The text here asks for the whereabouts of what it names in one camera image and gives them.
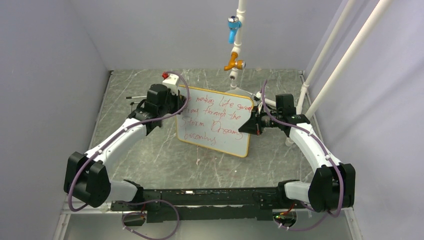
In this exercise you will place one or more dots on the wrist white camera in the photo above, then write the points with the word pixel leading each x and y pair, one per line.
pixel 257 97
pixel 171 81

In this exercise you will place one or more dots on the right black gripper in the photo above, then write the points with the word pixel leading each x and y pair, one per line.
pixel 253 125

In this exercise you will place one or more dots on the metal whiteboard stand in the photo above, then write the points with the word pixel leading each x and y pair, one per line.
pixel 136 107

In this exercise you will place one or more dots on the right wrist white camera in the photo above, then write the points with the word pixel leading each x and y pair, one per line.
pixel 257 97

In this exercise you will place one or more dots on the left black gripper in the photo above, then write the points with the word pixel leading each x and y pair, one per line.
pixel 179 103

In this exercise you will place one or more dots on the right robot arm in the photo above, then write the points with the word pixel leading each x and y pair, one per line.
pixel 333 184

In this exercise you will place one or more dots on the blue valve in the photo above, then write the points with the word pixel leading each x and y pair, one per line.
pixel 234 24

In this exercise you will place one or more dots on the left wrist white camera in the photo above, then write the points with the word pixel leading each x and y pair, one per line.
pixel 171 81

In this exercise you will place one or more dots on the white PVC pipe frame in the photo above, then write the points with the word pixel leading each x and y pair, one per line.
pixel 367 27

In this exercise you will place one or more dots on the yellow-framed whiteboard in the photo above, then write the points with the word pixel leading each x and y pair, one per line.
pixel 212 120

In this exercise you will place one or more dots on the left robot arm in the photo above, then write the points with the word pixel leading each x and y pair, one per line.
pixel 87 178

